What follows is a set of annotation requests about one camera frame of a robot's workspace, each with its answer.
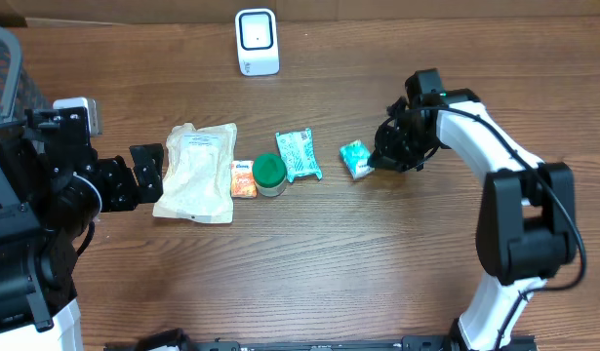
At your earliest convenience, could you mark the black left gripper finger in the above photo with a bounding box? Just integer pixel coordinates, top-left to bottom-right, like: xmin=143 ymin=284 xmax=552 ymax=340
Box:
xmin=130 ymin=143 xmax=164 ymax=204
xmin=99 ymin=156 xmax=138 ymax=213

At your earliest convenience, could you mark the small teal tissue pack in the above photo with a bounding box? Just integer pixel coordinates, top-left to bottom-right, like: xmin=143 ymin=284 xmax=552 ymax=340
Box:
xmin=340 ymin=139 xmax=374 ymax=180

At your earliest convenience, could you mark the beige rice pouch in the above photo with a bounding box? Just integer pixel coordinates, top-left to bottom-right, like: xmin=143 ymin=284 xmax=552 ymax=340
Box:
xmin=152 ymin=123 xmax=237 ymax=224

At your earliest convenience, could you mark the teal white snack packet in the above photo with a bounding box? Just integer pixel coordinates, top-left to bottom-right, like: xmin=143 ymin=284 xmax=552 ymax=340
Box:
xmin=275 ymin=128 xmax=323 ymax=183

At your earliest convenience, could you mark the small orange box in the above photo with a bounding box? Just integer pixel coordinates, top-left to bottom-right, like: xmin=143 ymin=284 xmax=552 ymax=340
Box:
xmin=230 ymin=160 xmax=258 ymax=198

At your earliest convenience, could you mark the green lid clear jar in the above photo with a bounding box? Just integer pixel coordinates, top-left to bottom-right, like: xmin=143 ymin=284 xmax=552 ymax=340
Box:
xmin=253 ymin=153 xmax=287 ymax=197

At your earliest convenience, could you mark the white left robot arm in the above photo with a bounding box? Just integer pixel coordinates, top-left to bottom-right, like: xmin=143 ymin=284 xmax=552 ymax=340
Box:
xmin=0 ymin=107 xmax=164 ymax=350

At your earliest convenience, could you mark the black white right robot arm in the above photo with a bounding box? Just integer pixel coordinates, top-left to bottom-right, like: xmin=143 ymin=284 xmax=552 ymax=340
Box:
xmin=368 ymin=68 xmax=587 ymax=350

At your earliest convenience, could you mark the white barcode scanner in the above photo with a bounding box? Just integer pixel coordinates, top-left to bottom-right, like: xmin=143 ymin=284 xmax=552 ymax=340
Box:
xmin=235 ymin=8 xmax=280 ymax=76

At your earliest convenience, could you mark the black plastic mesh basket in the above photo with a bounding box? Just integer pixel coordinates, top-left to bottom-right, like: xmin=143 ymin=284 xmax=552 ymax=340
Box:
xmin=0 ymin=27 xmax=51 ymax=124

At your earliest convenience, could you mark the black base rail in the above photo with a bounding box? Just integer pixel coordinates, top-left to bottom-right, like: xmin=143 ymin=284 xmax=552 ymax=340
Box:
xmin=103 ymin=329 xmax=540 ymax=351

